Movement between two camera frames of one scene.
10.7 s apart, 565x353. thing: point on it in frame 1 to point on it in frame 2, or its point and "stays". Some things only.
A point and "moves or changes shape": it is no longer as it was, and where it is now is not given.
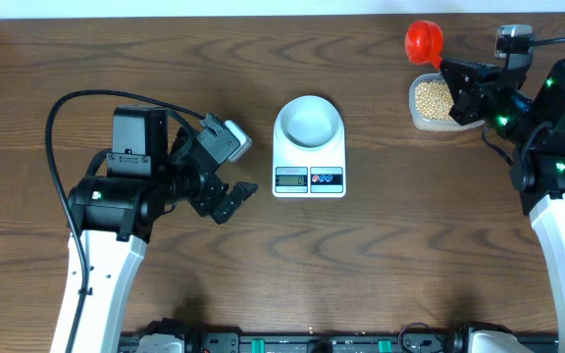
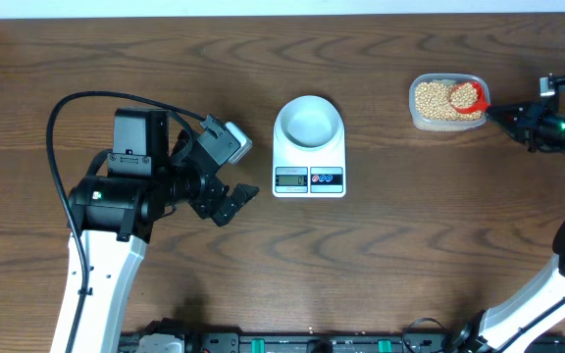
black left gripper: (214, 186) stays
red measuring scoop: (424, 43) moves or changes shape
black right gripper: (482, 78) to (526, 126)
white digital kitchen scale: (309, 149) stays
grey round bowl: (310, 122) stays
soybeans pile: (434, 99) stays
